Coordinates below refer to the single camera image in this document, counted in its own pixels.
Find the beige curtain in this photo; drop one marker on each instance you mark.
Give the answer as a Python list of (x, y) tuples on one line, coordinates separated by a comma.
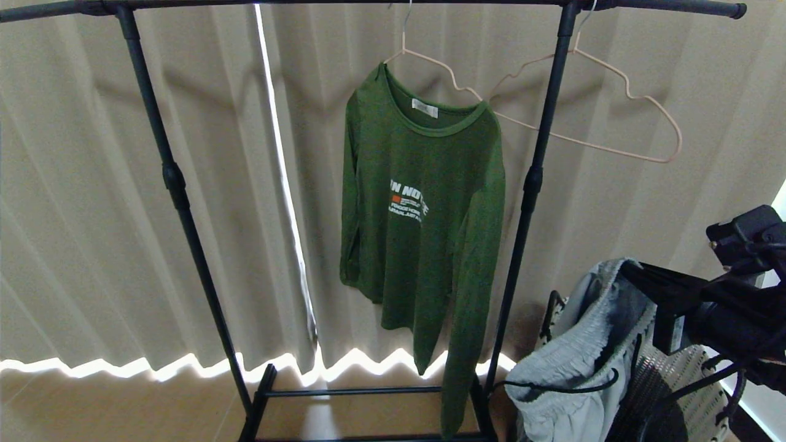
[(92, 215)]

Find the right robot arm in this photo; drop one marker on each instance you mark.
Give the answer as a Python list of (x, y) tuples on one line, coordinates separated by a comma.
[(775, 368)]

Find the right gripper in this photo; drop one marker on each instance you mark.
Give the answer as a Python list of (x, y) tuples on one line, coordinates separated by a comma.
[(712, 319)]

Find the black clothes rack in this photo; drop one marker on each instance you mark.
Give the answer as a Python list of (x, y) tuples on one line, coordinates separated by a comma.
[(178, 184)]

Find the pink clothes hanger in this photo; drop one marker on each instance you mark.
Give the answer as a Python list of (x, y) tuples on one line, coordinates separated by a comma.
[(614, 148), (404, 37)]

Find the pale grey shorts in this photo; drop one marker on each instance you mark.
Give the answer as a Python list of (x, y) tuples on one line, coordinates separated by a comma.
[(571, 380)]

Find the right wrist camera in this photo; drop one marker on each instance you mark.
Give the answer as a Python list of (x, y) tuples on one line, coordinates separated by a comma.
[(746, 236)]

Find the green long-sleeved shirt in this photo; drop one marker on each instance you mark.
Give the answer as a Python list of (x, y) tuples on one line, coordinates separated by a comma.
[(424, 258)]

